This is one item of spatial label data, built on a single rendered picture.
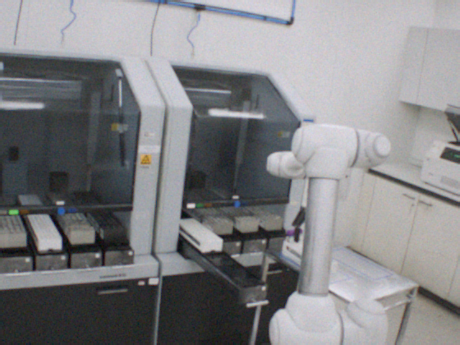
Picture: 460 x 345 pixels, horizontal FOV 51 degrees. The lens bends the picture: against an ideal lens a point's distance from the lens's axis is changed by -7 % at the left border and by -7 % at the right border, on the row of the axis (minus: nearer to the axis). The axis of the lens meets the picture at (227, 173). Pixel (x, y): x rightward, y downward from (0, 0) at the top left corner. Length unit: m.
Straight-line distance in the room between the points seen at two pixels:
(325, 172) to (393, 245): 2.97
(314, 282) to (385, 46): 3.29
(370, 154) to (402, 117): 3.32
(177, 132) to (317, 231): 0.93
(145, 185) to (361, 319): 1.14
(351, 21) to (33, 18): 2.51
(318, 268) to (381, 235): 3.02
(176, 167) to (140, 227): 0.32
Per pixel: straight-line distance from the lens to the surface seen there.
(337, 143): 1.62
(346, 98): 4.39
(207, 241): 2.31
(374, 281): 2.32
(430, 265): 4.32
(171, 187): 2.36
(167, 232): 2.43
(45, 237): 2.22
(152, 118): 2.24
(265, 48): 3.82
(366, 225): 4.75
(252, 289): 2.08
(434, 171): 4.24
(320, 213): 1.62
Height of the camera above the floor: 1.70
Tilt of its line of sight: 13 degrees down
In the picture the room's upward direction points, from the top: 8 degrees clockwise
